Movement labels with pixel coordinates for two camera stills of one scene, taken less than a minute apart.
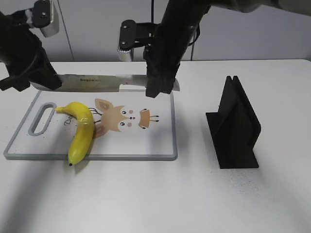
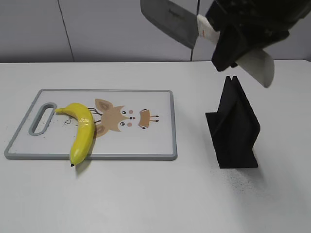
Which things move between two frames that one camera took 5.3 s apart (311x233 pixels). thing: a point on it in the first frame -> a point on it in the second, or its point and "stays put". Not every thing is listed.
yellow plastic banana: (83, 138) stays put
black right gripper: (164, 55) -> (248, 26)
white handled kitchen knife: (96, 83) -> (179, 19)
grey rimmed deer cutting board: (128, 125) stays put
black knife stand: (233, 129) stays put
